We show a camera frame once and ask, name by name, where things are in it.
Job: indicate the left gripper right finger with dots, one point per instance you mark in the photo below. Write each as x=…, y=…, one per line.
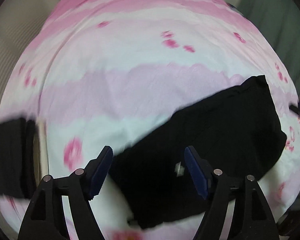
x=252, y=217

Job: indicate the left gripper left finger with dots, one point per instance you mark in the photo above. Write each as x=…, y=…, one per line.
x=44, y=217

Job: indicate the black pants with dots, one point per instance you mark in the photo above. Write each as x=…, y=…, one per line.
x=236, y=130

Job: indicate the folded beige garment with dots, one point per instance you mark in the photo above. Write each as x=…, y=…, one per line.
x=40, y=149

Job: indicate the folded black garment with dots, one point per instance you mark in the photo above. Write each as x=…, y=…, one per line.
x=17, y=177

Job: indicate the green curtain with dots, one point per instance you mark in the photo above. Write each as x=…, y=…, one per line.
x=279, y=23

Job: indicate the pink floral duvet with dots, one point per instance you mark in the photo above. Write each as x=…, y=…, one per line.
x=109, y=72

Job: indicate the white louvered wardrobe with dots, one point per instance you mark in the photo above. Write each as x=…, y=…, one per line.
x=20, y=22

